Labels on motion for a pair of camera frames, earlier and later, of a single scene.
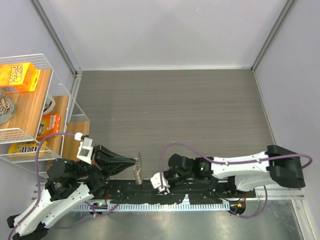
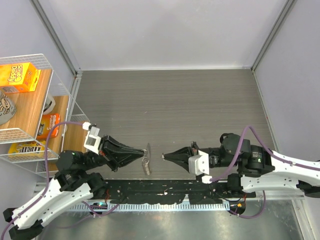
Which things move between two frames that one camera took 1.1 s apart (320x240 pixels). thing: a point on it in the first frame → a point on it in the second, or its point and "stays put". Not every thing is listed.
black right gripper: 171,185 → 181,156
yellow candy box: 26,149 stays put
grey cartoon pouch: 7,108 stays put
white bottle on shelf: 50,104 stays put
